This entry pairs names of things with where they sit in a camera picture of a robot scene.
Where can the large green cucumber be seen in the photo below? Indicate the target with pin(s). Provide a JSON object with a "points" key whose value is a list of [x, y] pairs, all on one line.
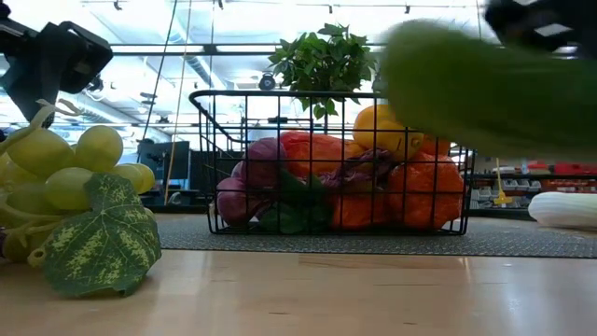
{"points": [[490, 93]]}

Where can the green grape bunch with leaf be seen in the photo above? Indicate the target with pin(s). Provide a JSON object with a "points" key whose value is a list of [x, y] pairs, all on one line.
{"points": [[98, 149]]}

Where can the yellow lemon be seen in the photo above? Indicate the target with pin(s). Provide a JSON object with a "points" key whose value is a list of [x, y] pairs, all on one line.
{"points": [[378, 130]]}

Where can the orange bell pepper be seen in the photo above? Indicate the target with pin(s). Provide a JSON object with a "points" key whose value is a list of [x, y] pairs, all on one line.
{"points": [[424, 196]]}

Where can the white oblong vegetable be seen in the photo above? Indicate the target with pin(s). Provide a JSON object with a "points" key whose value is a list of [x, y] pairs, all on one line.
{"points": [[564, 210]]}

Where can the red-orange mango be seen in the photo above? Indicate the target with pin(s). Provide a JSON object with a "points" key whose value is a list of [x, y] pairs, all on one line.
{"points": [[312, 149]]}

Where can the blue bottle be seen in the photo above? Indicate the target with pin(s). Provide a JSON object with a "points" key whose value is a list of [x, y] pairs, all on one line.
{"points": [[524, 167]]}

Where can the small red plastic bin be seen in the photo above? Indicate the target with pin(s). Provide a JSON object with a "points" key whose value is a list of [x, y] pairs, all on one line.
{"points": [[536, 165]]}

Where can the black monitor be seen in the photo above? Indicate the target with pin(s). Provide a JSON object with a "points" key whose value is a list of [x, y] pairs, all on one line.
{"points": [[179, 158]]}

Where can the large red plastic bin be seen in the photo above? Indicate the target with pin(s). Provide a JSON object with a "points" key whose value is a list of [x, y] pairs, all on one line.
{"points": [[573, 169]]}

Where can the storage shelf with small bins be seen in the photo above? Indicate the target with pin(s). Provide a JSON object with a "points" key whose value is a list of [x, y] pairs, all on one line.
{"points": [[485, 193]]}

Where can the green potted plant, black pot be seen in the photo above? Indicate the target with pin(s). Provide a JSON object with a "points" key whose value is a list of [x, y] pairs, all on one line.
{"points": [[326, 60]]}

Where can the orange carrot with green top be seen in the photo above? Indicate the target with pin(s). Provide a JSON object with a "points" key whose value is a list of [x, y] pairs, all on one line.
{"points": [[359, 210]]}

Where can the grey woven placemat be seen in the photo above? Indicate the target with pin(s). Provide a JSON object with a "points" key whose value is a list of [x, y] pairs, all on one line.
{"points": [[326, 242]]}

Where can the black metal rig frame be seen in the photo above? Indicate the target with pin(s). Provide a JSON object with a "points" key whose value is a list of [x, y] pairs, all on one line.
{"points": [[494, 214]]}

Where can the round black ceiling camera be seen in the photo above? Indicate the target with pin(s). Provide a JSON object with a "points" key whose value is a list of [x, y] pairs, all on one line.
{"points": [[267, 82]]}

